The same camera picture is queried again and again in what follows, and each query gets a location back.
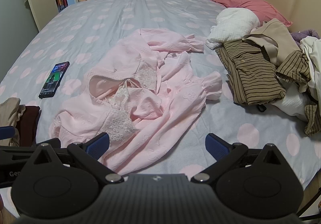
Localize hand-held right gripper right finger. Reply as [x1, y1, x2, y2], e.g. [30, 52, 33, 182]
[191, 133, 287, 184]

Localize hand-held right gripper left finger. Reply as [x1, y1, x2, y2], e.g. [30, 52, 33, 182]
[26, 133, 124, 184]

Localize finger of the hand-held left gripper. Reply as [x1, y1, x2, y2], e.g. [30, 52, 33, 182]
[0, 126, 61, 164]

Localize pink embroidered dress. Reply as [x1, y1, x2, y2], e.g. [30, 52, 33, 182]
[49, 28, 223, 175]

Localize folded beige garment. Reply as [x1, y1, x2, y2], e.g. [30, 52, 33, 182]
[0, 97, 25, 147]

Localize folded dark red garment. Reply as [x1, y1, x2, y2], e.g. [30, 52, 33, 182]
[15, 106, 41, 147]

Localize black smartphone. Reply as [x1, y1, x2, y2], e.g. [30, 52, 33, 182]
[38, 61, 70, 99]

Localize brown striped shirt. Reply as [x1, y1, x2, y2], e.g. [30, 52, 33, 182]
[216, 39, 321, 137]

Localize white garment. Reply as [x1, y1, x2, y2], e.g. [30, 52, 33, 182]
[272, 86, 314, 122]
[300, 37, 321, 101]

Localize bed with polka dot sheet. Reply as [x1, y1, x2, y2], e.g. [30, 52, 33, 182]
[0, 0, 321, 204]

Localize beige shirt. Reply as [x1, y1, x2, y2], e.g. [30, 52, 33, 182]
[243, 18, 304, 66]

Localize white muslin cloth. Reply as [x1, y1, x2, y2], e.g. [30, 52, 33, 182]
[206, 8, 261, 50]

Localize purple fluffy cloth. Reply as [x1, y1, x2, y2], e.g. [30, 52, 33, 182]
[291, 29, 320, 46]

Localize pink pillow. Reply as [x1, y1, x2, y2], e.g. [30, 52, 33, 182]
[202, 0, 293, 26]

